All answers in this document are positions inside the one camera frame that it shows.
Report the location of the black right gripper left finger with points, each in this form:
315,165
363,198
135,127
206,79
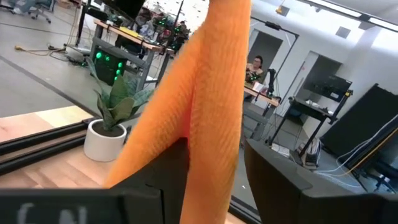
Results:
93,208

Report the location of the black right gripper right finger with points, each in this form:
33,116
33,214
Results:
295,205

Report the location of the orange microfiber towel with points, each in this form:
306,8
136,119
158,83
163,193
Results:
214,109

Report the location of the background black robot arm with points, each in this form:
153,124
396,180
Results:
271,81

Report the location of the white floor bag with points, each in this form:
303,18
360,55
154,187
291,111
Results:
309,154

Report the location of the white plant pot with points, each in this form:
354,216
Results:
104,146

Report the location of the black monitor stand cart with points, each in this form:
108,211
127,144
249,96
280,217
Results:
311,110

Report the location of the green artificial plant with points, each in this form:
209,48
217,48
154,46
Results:
119,99

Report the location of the background work table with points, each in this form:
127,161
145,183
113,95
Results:
264,97

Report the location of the person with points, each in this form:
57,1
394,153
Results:
256,67

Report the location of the black computer tower green lights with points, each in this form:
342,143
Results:
109,65

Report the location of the wooden background desk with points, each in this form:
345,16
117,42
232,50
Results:
130,35

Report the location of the long ceiling light strip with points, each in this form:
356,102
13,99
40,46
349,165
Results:
342,7

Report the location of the grey office chair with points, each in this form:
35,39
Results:
37,7

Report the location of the black desk leg frame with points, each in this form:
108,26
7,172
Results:
382,168

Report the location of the background black station frame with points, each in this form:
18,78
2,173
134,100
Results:
273,25

